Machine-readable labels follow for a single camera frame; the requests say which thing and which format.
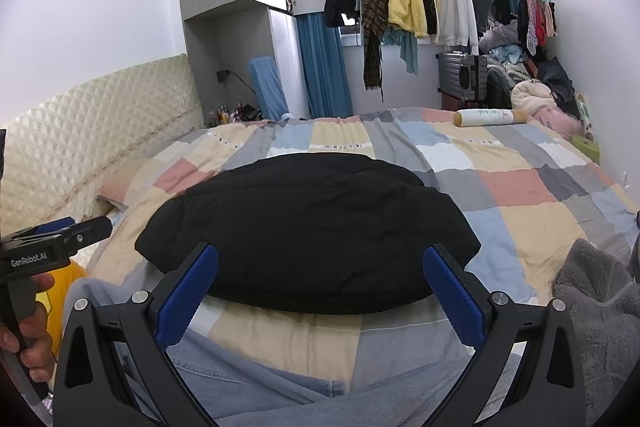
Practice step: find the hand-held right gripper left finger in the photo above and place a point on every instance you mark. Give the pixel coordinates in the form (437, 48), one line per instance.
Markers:
(187, 297)

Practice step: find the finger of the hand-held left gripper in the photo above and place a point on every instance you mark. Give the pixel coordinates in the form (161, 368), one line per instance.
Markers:
(55, 225)
(90, 232)

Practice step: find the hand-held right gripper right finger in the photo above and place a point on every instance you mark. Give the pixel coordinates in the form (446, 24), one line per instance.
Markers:
(452, 297)

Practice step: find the black puffer jacket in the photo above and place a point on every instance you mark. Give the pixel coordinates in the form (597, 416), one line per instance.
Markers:
(310, 227)

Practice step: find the pile of clothes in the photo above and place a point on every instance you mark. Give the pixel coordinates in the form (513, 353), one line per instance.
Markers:
(510, 57)

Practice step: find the person's left hand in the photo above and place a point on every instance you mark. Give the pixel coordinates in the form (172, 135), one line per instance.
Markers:
(35, 322)

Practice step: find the yellow cloth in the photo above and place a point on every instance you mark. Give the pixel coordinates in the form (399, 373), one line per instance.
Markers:
(67, 282)

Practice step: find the pale pink pillow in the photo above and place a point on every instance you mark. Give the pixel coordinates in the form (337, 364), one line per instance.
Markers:
(120, 189)

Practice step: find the cream quilted headboard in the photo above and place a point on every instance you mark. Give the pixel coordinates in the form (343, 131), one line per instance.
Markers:
(85, 127)

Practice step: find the person's blue jeans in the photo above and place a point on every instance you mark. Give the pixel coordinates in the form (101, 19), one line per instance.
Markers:
(280, 387)

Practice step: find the grey fleece cloth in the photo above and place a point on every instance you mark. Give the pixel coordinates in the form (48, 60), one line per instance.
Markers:
(605, 317)

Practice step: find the group of small bottles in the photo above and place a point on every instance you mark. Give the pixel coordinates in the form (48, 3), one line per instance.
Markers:
(226, 113)

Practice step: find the cream bolster pillow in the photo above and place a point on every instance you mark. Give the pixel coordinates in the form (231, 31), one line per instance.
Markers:
(490, 116)

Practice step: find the green box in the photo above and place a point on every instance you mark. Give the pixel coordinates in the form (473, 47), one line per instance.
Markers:
(586, 149)

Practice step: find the pink fluffy cloth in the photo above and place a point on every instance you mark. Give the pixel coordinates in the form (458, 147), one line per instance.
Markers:
(562, 126)

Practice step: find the grey ribbed suitcase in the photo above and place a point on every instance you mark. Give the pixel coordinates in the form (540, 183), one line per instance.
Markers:
(462, 74)

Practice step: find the teal hanging cloth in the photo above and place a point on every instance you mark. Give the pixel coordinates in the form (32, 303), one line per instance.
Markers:
(406, 49)

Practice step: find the blue curtain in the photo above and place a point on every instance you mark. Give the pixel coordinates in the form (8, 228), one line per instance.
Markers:
(325, 67)

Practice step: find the grey tall wardrobe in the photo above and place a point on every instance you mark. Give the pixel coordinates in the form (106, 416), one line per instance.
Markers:
(230, 7)

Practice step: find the hanging colourful small garments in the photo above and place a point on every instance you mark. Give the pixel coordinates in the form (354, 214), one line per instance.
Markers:
(537, 22)

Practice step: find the brown plaid scarf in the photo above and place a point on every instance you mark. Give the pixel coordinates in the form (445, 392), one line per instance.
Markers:
(372, 17)

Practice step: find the wall power socket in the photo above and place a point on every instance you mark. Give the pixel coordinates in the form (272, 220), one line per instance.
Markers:
(223, 76)

